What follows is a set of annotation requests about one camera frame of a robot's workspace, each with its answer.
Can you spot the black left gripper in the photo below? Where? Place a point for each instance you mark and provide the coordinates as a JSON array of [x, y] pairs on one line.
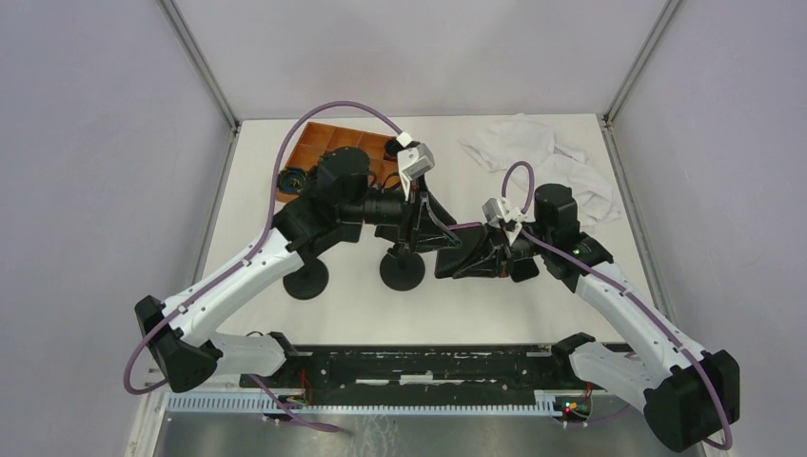
[[423, 223]]

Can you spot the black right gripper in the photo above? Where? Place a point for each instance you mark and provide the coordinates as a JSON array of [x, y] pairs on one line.
[[486, 265]]

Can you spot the black round base phone stand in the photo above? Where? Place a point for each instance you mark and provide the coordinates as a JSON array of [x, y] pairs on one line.
[[402, 270]]

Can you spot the purple edged black phone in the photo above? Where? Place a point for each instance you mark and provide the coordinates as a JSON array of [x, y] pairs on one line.
[[466, 261]]

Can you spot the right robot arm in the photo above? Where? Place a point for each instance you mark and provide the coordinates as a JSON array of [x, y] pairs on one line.
[[686, 393]]

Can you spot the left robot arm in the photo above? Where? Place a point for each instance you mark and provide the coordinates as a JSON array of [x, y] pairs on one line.
[[182, 332]]

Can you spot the small black phone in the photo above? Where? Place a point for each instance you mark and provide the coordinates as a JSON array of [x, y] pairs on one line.
[[523, 270]]

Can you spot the rolled tie top right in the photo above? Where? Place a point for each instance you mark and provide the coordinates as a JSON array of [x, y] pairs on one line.
[[392, 148]]

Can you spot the white crumpled cloth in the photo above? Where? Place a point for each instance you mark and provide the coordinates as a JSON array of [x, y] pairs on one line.
[[516, 138]]

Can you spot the orange wooden compartment tray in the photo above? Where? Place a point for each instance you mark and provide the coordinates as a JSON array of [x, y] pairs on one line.
[[318, 140]]

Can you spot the rolled blue yellow tie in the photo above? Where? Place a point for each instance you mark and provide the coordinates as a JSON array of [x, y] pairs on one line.
[[292, 180]]

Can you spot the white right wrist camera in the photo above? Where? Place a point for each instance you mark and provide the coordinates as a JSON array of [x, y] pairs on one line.
[[500, 213]]

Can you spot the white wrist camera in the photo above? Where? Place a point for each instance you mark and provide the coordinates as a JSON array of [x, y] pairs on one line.
[[500, 213], [414, 161]]

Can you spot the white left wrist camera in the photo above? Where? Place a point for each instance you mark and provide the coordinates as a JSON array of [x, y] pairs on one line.
[[414, 161]]

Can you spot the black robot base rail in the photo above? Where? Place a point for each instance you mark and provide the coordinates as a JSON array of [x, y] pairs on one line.
[[423, 376]]

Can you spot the white slotted cable duct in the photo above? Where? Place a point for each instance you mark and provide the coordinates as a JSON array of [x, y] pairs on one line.
[[359, 409]]

